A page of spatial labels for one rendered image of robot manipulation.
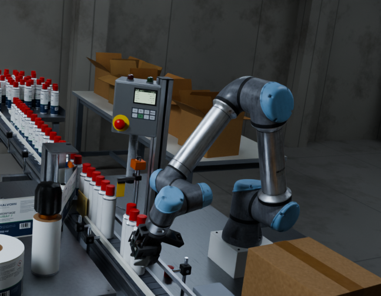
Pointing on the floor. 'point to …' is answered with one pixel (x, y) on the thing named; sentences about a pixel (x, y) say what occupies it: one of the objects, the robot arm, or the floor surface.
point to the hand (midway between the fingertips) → (144, 263)
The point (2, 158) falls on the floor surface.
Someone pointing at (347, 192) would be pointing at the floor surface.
